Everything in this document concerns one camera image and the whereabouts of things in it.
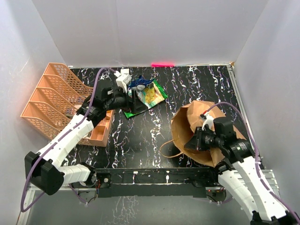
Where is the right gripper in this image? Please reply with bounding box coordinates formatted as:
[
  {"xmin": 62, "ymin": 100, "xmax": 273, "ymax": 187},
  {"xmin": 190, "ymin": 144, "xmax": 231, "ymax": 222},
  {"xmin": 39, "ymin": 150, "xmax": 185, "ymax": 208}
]
[{"xmin": 184, "ymin": 126, "xmax": 224, "ymax": 151}]

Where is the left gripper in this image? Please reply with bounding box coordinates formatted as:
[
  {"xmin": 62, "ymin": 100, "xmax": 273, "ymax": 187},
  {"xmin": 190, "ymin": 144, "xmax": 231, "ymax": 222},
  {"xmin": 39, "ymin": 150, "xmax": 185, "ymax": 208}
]
[{"xmin": 104, "ymin": 87, "xmax": 148, "ymax": 114}]

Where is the green chips bag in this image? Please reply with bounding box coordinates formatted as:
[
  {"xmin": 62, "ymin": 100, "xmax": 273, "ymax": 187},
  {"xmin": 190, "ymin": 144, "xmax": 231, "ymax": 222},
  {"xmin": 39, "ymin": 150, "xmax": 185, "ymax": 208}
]
[{"xmin": 123, "ymin": 79, "xmax": 168, "ymax": 119}]

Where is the dark blue snack bag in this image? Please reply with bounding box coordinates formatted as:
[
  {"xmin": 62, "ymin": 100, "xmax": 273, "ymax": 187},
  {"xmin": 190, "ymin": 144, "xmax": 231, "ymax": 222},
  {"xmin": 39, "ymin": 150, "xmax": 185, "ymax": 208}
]
[{"xmin": 128, "ymin": 76, "xmax": 154, "ymax": 91}]

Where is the brown paper bag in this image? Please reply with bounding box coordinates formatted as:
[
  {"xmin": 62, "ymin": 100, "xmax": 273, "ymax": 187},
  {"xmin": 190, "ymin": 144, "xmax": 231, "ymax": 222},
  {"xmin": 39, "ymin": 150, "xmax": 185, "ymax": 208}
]
[{"xmin": 159, "ymin": 100, "xmax": 248, "ymax": 168}]

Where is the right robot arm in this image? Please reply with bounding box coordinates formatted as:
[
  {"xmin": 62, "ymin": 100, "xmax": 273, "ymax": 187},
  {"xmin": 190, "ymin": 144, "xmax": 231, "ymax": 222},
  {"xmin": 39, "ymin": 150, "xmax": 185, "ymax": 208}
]
[{"xmin": 185, "ymin": 114, "xmax": 300, "ymax": 225}]

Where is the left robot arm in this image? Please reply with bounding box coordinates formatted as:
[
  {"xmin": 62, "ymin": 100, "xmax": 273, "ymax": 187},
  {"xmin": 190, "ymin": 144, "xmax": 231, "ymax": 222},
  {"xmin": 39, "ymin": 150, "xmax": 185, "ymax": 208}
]
[{"xmin": 24, "ymin": 85, "xmax": 148, "ymax": 195}]

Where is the small white box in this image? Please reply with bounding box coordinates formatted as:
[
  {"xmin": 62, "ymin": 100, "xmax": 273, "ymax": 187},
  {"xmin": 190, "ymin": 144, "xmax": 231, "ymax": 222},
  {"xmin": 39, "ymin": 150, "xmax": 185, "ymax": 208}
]
[{"xmin": 120, "ymin": 68, "xmax": 129, "ymax": 75}]

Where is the red light strip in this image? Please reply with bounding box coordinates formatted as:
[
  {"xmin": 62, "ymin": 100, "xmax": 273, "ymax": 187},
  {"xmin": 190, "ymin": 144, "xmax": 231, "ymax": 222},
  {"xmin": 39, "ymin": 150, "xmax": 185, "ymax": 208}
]
[{"xmin": 151, "ymin": 61, "xmax": 175, "ymax": 68}]

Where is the orange plastic desk organizer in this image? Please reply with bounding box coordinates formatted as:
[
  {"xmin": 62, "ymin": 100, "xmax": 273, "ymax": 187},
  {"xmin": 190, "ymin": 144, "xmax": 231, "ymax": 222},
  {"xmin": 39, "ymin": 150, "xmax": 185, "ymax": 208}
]
[{"xmin": 20, "ymin": 62, "xmax": 115, "ymax": 148}]

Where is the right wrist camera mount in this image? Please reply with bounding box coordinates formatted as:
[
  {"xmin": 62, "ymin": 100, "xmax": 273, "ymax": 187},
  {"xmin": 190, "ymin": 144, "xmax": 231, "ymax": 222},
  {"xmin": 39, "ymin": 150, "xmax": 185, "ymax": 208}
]
[{"xmin": 200, "ymin": 112, "xmax": 214, "ymax": 130}]

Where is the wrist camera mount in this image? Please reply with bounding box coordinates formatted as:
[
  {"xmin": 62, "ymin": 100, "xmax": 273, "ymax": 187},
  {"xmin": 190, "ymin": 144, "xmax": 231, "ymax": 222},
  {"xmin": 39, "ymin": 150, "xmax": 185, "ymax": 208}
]
[
  {"xmin": 200, "ymin": 112, "xmax": 214, "ymax": 130},
  {"xmin": 114, "ymin": 70, "xmax": 132, "ymax": 93}
]

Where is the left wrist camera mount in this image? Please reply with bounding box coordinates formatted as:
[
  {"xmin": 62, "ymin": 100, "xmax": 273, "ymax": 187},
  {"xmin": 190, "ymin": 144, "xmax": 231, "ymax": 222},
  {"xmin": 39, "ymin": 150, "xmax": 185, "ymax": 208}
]
[{"xmin": 114, "ymin": 70, "xmax": 132, "ymax": 93}]

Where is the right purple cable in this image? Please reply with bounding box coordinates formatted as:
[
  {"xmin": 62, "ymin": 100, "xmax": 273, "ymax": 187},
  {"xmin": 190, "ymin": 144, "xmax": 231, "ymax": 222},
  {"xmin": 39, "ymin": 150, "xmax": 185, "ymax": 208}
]
[{"xmin": 206, "ymin": 102, "xmax": 298, "ymax": 221}]

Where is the purple cable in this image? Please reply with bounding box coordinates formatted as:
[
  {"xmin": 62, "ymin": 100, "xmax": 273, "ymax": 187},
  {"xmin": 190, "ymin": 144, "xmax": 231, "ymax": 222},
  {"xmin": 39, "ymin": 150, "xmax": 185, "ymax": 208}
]
[
  {"xmin": 20, "ymin": 67, "xmax": 118, "ymax": 213},
  {"xmin": 206, "ymin": 102, "xmax": 298, "ymax": 221}
]

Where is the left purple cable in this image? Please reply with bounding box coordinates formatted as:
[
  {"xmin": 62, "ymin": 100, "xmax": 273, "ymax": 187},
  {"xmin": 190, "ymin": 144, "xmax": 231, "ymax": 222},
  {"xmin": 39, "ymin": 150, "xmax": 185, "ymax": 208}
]
[{"xmin": 20, "ymin": 67, "xmax": 118, "ymax": 213}]

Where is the black front mounting rail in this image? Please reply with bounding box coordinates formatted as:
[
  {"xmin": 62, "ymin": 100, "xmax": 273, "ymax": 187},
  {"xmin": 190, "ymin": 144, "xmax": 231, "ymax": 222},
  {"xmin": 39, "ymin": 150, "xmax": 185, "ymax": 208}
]
[{"xmin": 97, "ymin": 167, "xmax": 216, "ymax": 198}]

